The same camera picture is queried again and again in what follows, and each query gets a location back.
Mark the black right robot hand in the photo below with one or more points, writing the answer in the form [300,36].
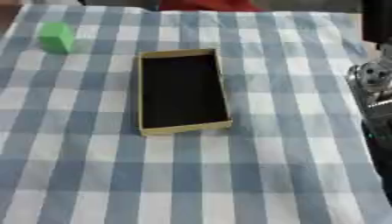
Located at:
[377,20]

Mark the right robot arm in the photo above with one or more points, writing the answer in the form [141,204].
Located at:
[375,96]

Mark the tan cardboard box, black inside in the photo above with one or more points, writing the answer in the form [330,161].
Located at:
[181,93]

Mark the red object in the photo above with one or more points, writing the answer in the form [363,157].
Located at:
[209,4]

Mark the green block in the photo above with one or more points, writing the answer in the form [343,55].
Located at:
[55,38]

